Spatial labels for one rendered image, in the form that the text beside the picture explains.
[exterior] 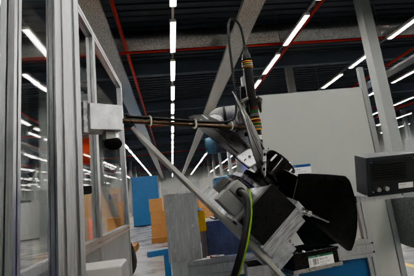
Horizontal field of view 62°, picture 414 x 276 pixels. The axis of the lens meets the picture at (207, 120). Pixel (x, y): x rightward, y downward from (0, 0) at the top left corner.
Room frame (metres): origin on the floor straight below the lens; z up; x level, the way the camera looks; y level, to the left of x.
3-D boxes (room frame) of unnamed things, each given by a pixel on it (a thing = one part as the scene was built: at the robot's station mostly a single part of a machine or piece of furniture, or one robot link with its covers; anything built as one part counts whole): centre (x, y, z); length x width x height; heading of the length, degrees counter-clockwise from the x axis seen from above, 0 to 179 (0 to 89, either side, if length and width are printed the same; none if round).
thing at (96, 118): (0.92, 0.29, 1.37); 0.10 x 0.07 x 0.08; 130
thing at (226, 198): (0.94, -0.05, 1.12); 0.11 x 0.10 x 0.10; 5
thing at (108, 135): (0.94, 0.26, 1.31); 0.05 x 0.04 x 0.05; 130
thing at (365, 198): (1.74, -0.78, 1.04); 0.24 x 0.03 x 0.03; 95
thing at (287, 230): (0.97, -0.15, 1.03); 0.15 x 0.10 x 0.14; 95
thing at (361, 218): (1.73, -0.68, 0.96); 0.03 x 0.03 x 0.20; 5
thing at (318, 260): (1.53, -0.34, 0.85); 0.22 x 0.17 x 0.07; 110
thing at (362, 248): (1.69, -0.25, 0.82); 0.90 x 0.04 x 0.08; 95
